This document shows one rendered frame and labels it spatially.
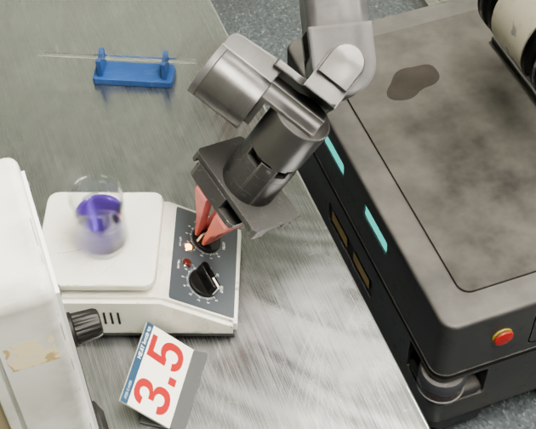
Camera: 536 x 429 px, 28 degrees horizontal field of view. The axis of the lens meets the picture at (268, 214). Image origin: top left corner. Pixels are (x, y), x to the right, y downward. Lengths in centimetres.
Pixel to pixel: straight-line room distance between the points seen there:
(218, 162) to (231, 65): 12
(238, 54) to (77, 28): 51
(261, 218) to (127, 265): 14
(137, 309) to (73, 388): 60
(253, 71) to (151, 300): 25
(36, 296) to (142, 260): 65
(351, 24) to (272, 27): 161
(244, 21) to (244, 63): 162
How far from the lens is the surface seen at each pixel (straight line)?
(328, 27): 96
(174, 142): 127
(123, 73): 135
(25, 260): 41
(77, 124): 131
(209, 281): 106
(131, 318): 107
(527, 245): 169
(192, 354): 109
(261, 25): 258
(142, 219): 109
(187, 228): 111
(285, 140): 95
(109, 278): 105
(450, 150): 180
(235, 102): 96
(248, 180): 100
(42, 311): 41
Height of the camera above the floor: 167
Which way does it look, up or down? 50 degrees down
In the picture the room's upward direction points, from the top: 1 degrees counter-clockwise
